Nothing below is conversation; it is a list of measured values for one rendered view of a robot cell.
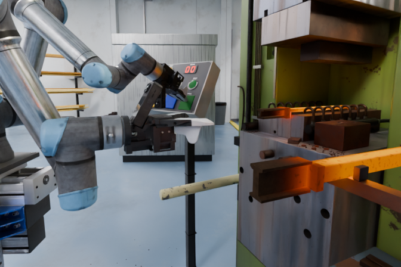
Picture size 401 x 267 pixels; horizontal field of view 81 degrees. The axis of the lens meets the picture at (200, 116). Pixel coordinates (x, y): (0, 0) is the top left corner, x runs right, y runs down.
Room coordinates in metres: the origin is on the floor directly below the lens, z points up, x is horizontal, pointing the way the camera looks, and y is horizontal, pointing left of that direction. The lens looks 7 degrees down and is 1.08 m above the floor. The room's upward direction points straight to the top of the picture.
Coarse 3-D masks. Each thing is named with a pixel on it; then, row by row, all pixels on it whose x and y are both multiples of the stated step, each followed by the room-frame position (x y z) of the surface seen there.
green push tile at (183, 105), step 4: (188, 96) 1.09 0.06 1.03; (192, 96) 1.07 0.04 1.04; (188, 100) 1.08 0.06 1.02; (192, 100) 1.06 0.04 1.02; (180, 104) 1.09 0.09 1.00; (184, 104) 1.07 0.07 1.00; (188, 104) 1.06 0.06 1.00; (180, 108) 1.08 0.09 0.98; (184, 108) 1.06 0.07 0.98; (188, 108) 1.05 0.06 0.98
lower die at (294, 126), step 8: (296, 112) 0.74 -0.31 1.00; (320, 112) 0.79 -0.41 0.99; (328, 112) 0.80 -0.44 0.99; (336, 112) 0.80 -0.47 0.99; (344, 112) 0.80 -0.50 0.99; (352, 112) 0.80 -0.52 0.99; (360, 112) 0.82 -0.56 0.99; (368, 112) 0.84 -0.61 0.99; (376, 112) 0.86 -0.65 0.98; (264, 120) 0.84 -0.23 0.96; (272, 120) 0.80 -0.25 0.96; (280, 120) 0.77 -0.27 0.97; (288, 120) 0.74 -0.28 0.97; (296, 120) 0.71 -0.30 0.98; (304, 120) 0.69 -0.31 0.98; (320, 120) 0.72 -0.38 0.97; (328, 120) 0.74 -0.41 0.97; (264, 128) 0.84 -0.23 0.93; (272, 128) 0.80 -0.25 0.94; (280, 128) 0.77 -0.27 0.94; (288, 128) 0.74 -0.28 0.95; (296, 128) 0.71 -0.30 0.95; (376, 128) 0.87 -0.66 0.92; (288, 136) 0.74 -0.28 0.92; (296, 136) 0.71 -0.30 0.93; (304, 136) 0.69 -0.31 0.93; (312, 136) 0.71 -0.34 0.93
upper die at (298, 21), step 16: (272, 16) 0.82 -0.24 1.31; (288, 16) 0.76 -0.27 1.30; (304, 16) 0.70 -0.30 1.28; (320, 16) 0.71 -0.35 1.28; (336, 16) 0.74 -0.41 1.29; (352, 16) 0.78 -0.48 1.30; (368, 16) 0.82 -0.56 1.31; (272, 32) 0.82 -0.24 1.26; (288, 32) 0.76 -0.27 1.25; (304, 32) 0.70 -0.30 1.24; (320, 32) 0.71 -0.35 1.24; (336, 32) 0.74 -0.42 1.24; (352, 32) 0.78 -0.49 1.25; (368, 32) 0.82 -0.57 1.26; (384, 32) 0.86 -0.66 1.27
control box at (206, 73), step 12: (180, 72) 1.21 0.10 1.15; (192, 72) 1.16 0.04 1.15; (204, 72) 1.11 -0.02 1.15; (216, 72) 1.14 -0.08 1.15; (204, 84) 1.07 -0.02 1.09; (204, 96) 1.07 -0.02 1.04; (156, 108) 1.17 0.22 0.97; (168, 108) 1.12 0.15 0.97; (192, 108) 1.04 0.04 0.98; (204, 108) 1.07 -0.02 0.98
